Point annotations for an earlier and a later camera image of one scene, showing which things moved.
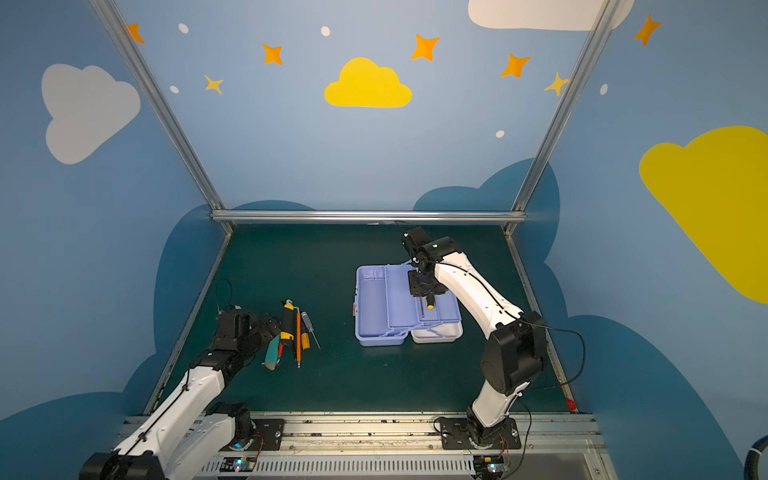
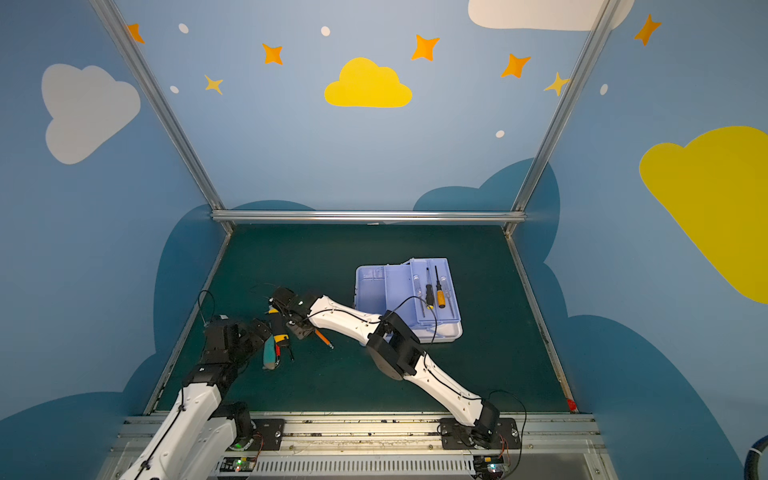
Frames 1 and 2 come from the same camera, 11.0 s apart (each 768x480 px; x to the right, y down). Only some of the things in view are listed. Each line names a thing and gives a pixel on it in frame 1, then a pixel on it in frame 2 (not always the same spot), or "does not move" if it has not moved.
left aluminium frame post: x=161 y=104 does not move
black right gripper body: x=424 y=285 → x=282 y=301
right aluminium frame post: x=605 y=13 does not move
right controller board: x=488 y=466 does not move
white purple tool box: x=388 y=315 does not move
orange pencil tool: x=298 y=337 → x=325 y=340
